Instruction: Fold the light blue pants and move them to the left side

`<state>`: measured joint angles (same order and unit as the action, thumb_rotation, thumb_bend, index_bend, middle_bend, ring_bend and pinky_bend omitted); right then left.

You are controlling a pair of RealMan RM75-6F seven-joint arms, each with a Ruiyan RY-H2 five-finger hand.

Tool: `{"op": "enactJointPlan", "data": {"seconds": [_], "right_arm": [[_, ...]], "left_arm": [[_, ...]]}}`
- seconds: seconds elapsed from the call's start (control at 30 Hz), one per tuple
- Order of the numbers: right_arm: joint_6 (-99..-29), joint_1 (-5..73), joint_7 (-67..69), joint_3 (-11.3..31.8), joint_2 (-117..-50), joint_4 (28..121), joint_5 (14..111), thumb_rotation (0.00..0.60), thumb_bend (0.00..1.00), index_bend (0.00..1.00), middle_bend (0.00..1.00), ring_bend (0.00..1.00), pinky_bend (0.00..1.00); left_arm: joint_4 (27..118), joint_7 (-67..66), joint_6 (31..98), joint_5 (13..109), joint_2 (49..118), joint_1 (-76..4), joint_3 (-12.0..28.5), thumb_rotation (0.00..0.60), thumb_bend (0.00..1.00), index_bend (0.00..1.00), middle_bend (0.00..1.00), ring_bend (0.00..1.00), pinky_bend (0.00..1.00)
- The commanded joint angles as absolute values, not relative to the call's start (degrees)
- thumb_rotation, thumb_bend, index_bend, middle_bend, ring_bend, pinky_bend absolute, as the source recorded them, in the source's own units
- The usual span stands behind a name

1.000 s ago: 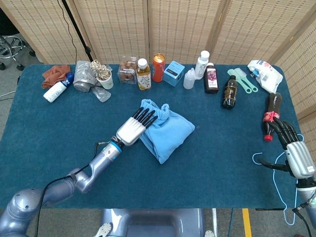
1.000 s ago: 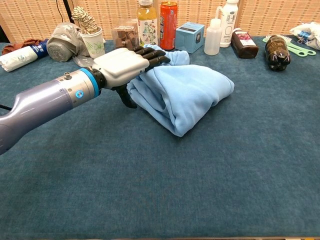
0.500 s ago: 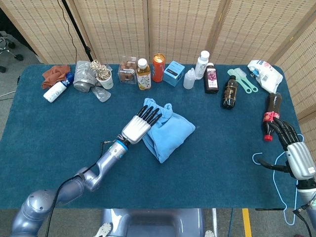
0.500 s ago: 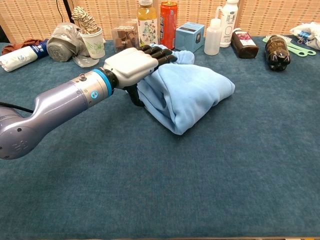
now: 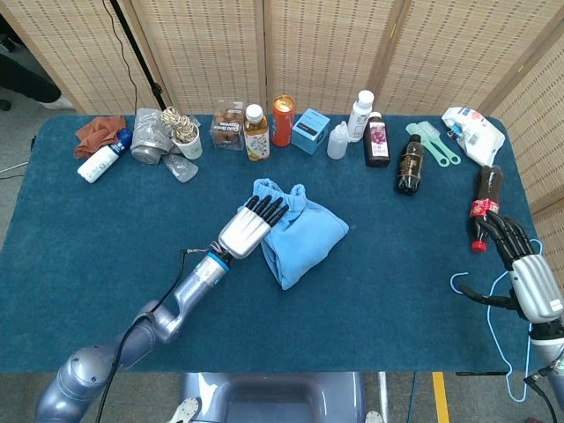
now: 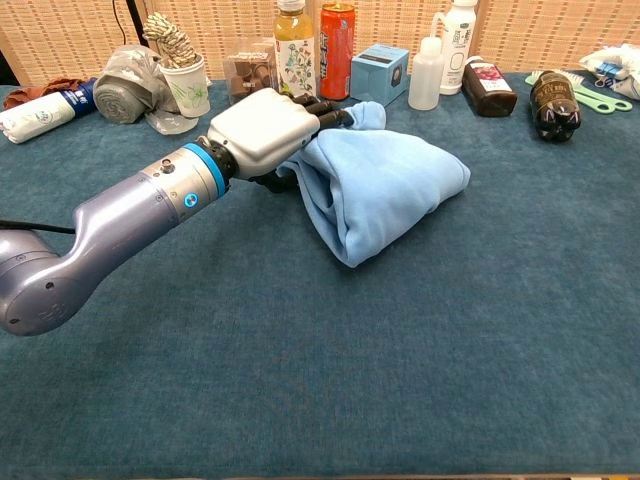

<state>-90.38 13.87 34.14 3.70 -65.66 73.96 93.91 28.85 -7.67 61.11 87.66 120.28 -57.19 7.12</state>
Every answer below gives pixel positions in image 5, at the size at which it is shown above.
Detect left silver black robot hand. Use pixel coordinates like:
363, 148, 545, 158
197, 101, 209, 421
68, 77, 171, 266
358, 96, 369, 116
218, 195, 291, 260

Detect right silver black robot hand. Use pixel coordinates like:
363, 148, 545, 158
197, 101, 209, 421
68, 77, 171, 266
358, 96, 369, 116
457, 211, 564, 323

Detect light blue sweatpants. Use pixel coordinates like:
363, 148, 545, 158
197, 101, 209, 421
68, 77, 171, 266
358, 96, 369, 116
251, 177, 351, 291

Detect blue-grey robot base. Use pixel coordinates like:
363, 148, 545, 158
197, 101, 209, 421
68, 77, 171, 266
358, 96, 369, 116
169, 371, 383, 423

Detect person in dark trousers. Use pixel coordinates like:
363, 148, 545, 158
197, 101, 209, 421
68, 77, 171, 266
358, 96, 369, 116
0, 51, 74, 111

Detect yellow tea bottle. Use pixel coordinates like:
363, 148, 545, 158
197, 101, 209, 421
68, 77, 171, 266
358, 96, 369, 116
242, 103, 271, 162

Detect clear box of brown pieces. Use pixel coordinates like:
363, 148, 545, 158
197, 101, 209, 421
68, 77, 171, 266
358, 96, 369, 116
211, 100, 247, 152

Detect white paper cup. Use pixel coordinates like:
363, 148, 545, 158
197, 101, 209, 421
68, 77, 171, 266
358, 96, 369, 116
170, 125, 204, 160

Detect cola bottle with red label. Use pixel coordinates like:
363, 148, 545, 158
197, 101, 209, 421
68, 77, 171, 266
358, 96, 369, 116
467, 165, 505, 255

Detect orange drink can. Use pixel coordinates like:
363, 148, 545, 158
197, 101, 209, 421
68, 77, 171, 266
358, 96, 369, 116
270, 95, 295, 148

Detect light blue cardboard box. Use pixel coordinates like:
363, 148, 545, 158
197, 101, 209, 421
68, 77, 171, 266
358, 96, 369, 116
291, 108, 331, 156

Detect small translucent squeeze bottle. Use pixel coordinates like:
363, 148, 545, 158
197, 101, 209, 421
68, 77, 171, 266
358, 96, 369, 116
326, 120, 351, 160

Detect dark teal table cloth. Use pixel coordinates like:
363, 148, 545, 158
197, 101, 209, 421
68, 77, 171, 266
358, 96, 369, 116
0, 114, 557, 374

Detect white plastic bag package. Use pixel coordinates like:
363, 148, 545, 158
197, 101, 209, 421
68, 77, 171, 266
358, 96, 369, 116
442, 106, 507, 167

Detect dark purple juice bottle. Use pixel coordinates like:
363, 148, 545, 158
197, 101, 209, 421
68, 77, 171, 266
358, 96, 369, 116
363, 111, 392, 168

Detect tall white plastic bottle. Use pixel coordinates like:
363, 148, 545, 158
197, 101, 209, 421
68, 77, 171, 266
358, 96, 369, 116
346, 90, 375, 144

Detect white tube with blue cap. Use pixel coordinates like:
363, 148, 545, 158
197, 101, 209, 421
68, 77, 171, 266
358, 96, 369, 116
77, 129, 133, 183

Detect dark bottle with gold label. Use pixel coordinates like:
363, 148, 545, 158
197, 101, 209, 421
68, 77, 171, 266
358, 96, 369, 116
397, 134, 425, 196

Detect rust brown cloth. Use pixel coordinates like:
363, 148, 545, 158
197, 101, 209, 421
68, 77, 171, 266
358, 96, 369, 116
73, 115, 128, 160

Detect silver metal rod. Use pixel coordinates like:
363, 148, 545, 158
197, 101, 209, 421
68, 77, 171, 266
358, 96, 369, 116
377, 371, 391, 415

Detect mint green brush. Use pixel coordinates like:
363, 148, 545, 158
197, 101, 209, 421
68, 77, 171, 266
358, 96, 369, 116
416, 120, 463, 166

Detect mint green comb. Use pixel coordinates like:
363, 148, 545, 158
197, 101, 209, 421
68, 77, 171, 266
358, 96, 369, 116
404, 122, 450, 167

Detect bamboo folding screen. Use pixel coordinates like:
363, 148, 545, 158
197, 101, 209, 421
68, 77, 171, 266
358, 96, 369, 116
0, 0, 564, 265

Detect black tripod stand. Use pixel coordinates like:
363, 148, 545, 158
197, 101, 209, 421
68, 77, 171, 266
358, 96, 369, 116
108, 0, 167, 110

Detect light blue wire hanger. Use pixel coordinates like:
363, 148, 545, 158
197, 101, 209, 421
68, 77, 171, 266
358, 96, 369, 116
449, 239, 544, 402

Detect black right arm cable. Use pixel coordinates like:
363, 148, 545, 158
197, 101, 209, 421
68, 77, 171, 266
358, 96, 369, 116
523, 365, 560, 423

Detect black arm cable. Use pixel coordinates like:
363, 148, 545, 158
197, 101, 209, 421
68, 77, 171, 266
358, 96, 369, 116
94, 249, 221, 423
523, 365, 560, 423

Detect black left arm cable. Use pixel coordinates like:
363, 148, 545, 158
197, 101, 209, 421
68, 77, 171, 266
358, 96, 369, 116
94, 249, 221, 423

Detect thin black hanging cable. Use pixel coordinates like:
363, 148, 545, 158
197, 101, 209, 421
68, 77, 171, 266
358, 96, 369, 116
101, 0, 138, 110

